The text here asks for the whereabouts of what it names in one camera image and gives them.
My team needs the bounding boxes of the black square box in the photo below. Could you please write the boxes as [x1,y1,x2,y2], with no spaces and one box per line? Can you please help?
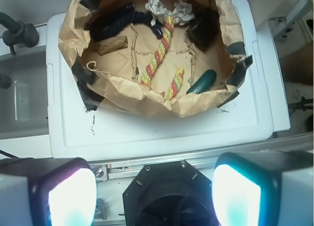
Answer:
[186,8,219,50]

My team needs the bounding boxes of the black octagonal mount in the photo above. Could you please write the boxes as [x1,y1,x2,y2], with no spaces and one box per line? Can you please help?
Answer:
[122,160,219,226]

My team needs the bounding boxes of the small blue glossy object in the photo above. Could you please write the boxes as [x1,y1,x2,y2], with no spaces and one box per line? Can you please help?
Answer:
[151,25,163,39]

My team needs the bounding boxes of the dark navy twisted rope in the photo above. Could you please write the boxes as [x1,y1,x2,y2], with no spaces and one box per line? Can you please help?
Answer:
[88,2,153,42]

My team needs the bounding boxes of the dark green oblong object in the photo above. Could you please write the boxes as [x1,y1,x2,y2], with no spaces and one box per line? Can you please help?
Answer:
[186,69,217,94]

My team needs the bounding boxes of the dark grey lever handle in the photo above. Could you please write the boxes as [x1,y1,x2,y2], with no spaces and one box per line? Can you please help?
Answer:
[0,12,39,56]

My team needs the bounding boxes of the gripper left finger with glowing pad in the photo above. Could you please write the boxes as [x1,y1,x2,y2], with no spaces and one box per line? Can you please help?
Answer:
[0,158,97,226]

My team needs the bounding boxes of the brown paper bag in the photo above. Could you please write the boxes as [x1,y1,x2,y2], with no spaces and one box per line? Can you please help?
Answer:
[58,0,253,117]

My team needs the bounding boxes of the crumpled white paper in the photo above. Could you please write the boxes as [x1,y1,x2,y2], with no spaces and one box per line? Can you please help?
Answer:
[145,0,169,27]
[172,0,195,26]

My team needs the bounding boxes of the brown rectangular block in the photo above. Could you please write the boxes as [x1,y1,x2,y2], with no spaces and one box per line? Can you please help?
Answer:
[92,36,128,56]

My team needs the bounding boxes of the short multicolored twisted rope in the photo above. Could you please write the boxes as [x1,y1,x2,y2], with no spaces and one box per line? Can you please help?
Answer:
[161,67,185,101]

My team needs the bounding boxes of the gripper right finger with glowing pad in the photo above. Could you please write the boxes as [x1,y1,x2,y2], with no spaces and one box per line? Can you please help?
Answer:
[211,151,314,226]

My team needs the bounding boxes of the clear plastic bin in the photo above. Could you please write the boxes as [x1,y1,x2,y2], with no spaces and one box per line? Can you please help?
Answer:
[0,46,49,140]

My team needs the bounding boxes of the white plastic bin lid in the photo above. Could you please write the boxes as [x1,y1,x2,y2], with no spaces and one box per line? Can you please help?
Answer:
[46,0,274,161]

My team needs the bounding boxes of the long multicolored twisted rope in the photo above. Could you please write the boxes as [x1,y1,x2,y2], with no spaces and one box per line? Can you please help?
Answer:
[140,16,175,87]

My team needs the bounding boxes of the crumpled white paper left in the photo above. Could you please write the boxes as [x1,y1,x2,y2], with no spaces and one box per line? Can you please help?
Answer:
[145,0,169,27]

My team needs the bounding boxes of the crumpled white paper right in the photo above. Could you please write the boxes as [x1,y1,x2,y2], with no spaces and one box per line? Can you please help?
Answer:
[172,0,195,26]

